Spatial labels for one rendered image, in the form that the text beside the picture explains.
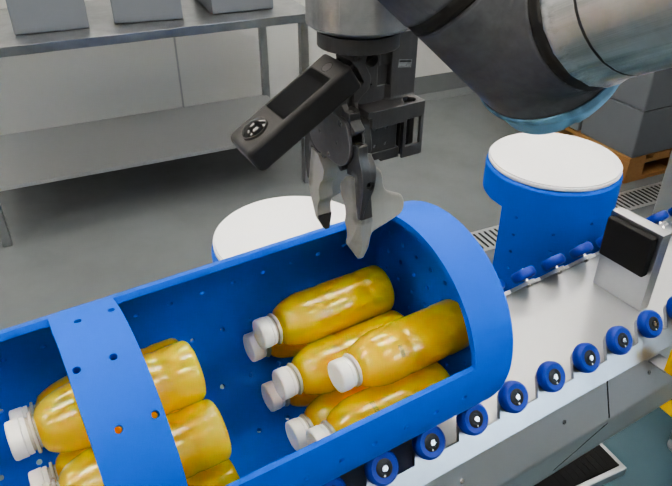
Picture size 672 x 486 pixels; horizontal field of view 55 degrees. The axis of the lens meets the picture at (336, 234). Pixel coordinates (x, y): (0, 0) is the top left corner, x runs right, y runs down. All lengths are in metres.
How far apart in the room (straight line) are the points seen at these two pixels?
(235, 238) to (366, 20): 0.67
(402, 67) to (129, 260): 2.52
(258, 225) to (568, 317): 0.56
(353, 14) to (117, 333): 0.36
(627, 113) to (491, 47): 3.35
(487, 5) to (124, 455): 0.46
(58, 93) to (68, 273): 1.29
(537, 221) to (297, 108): 0.91
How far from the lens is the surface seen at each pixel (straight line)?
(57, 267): 3.09
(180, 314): 0.86
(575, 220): 1.39
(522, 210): 1.38
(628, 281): 1.23
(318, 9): 0.54
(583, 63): 0.40
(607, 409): 1.14
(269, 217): 1.18
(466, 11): 0.41
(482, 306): 0.76
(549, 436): 1.06
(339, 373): 0.75
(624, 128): 3.79
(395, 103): 0.58
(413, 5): 0.41
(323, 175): 0.62
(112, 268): 2.99
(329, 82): 0.55
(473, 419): 0.92
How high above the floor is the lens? 1.64
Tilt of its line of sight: 32 degrees down
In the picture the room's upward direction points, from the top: straight up
